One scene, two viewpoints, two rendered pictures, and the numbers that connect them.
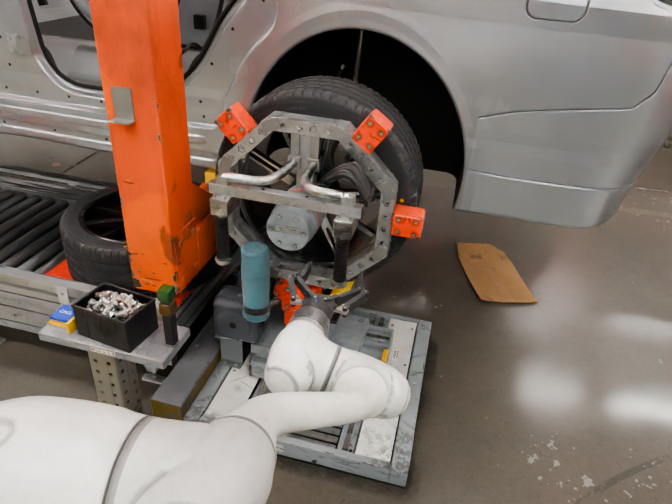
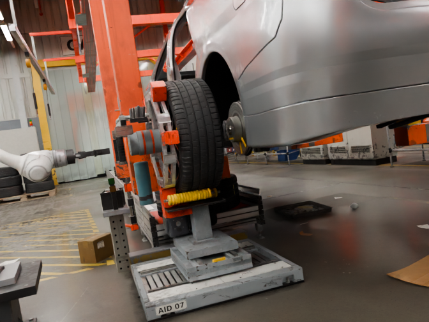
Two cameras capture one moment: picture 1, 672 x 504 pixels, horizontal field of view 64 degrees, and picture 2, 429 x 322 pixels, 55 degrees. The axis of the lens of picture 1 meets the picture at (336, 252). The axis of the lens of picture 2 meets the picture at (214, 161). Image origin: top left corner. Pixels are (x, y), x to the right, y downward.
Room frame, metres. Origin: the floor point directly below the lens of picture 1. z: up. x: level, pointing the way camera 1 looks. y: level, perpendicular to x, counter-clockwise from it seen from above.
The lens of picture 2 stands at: (0.62, -2.18, 0.82)
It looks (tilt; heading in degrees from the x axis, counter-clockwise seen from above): 3 degrees down; 62
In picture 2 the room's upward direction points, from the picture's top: 8 degrees counter-clockwise
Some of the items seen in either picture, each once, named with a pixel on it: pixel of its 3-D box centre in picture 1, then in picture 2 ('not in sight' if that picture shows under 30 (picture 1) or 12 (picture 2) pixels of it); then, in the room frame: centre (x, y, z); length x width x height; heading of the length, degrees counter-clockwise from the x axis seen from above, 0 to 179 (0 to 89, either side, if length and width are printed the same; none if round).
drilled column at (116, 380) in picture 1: (117, 383); (119, 239); (1.31, 0.71, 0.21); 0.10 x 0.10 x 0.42; 78
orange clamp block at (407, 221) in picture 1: (407, 221); (170, 138); (1.42, -0.21, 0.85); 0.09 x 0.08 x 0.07; 78
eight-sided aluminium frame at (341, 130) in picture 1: (305, 205); (159, 140); (1.48, 0.10, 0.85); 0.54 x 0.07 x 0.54; 78
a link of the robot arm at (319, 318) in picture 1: (308, 327); (60, 158); (0.92, 0.05, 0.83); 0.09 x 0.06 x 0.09; 78
